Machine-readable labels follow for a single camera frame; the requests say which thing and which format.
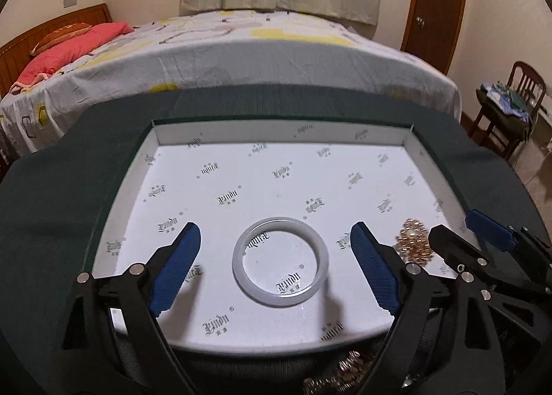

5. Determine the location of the green cardboard box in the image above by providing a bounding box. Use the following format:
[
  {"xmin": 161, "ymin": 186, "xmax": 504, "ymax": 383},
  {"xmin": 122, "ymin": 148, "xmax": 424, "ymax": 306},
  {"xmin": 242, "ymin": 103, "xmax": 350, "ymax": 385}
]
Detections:
[{"xmin": 88, "ymin": 119, "xmax": 488, "ymax": 355}]

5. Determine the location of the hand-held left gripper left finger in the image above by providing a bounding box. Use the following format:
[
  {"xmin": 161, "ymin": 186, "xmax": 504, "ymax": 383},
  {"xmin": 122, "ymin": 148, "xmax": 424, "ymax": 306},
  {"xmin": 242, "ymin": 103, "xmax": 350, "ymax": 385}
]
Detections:
[{"xmin": 49, "ymin": 221, "xmax": 203, "ymax": 395}]

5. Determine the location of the wooden headboard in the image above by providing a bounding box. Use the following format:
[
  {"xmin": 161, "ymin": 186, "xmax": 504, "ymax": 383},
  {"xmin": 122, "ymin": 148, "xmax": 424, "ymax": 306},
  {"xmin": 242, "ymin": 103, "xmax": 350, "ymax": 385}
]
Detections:
[{"xmin": 0, "ymin": 3, "xmax": 114, "ymax": 96}]

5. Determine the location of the white jade bangle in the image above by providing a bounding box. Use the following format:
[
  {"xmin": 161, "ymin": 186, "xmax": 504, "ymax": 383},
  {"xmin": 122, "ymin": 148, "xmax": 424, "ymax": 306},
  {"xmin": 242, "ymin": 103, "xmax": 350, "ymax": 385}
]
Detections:
[{"xmin": 231, "ymin": 217, "xmax": 331, "ymax": 306}]

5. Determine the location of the pink pillow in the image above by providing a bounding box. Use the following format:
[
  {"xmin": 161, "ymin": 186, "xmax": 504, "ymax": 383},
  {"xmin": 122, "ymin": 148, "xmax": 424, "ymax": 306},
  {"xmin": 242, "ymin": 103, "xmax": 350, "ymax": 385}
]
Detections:
[{"xmin": 9, "ymin": 22, "xmax": 134, "ymax": 94}]

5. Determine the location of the dark green tablecloth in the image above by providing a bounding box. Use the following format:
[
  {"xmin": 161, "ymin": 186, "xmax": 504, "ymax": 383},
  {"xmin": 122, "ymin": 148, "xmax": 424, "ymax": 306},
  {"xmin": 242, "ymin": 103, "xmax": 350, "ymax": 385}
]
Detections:
[{"xmin": 0, "ymin": 85, "xmax": 552, "ymax": 395}]

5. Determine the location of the bed with printed sheet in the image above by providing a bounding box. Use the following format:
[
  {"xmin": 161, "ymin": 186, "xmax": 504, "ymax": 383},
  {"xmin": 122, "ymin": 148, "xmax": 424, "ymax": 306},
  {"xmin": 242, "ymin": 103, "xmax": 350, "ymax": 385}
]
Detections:
[{"xmin": 0, "ymin": 9, "xmax": 463, "ymax": 163}]

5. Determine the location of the pile of clothes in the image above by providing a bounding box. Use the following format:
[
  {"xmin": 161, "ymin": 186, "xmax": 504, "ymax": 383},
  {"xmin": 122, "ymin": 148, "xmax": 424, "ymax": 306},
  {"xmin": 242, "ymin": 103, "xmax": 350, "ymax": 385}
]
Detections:
[{"xmin": 476, "ymin": 81, "xmax": 533, "ymax": 137}]

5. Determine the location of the orange pillow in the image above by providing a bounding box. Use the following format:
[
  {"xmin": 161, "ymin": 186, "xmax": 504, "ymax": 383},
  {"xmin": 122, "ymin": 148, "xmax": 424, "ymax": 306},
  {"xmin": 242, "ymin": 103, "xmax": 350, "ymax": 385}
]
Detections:
[{"xmin": 29, "ymin": 23, "xmax": 92, "ymax": 56}]

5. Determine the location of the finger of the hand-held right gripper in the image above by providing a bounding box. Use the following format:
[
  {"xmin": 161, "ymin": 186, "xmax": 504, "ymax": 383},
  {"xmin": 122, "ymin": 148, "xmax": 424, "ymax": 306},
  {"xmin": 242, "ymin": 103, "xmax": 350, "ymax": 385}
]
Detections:
[
  {"xmin": 466, "ymin": 209, "xmax": 552, "ymax": 275},
  {"xmin": 428, "ymin": 224, "xmax": 496, "ymax": 281}
]

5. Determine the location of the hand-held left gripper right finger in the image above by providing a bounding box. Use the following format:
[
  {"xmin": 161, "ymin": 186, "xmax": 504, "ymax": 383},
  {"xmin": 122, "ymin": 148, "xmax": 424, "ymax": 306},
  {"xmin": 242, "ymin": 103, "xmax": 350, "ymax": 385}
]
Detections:
[{"xmin": 349, "ymin": 221, "xmax": 505, "ymax": 395}]

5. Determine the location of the gold cluster brooch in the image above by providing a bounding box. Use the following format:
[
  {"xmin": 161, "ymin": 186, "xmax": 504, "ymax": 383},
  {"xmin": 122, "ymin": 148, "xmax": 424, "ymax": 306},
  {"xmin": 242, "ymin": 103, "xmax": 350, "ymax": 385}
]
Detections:
[{"xmin": 302, "ymin": 349, "xmax": 374, "ymax": 395}]

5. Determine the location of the wooden chair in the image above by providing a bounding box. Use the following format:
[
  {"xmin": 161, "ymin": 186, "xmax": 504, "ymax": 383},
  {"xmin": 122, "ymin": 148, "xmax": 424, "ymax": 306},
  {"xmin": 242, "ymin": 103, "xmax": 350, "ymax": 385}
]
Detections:
[{"xmin": 468, "ymin": 61, "xmax": 548, "ymax": 160}]

